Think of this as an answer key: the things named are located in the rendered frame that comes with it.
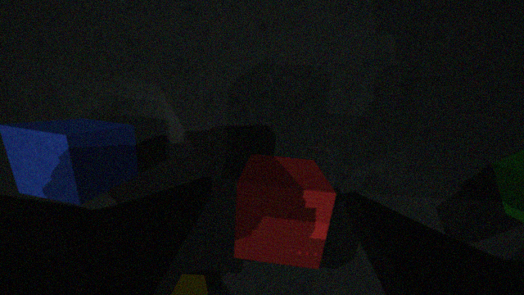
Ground red block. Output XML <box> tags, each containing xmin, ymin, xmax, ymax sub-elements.
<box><xmin>234</xmin><ymin>154</ymin><xmax>337</xmax><ymax>269</ymax></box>

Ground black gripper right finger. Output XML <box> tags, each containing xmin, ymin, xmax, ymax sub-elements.
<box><xmin>346</xmin><ymin>192</ymin><xmax>524</xmax><ymax>295</ymax></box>

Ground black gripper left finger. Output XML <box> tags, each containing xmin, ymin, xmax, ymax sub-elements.
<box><xmin>0</xmin><ymin>177</ymin><xmax>212</xmax><ymax>295</ymax></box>

